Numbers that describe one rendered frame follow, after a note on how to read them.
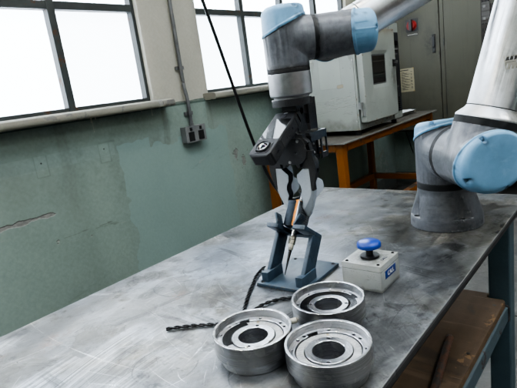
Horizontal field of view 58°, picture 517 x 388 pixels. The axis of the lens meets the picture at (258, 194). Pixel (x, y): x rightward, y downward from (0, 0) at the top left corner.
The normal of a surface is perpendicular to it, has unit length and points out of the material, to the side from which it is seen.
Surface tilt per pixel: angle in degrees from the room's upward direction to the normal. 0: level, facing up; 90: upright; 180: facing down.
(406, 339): 0
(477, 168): 97
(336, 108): 87
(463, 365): 0
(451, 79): 90
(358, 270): 90
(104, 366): 0
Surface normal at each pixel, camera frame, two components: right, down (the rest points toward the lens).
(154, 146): 0.77, 0.04
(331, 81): -0.62, 0.26
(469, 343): -0.14, -0.97
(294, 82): 0.14, 0.20
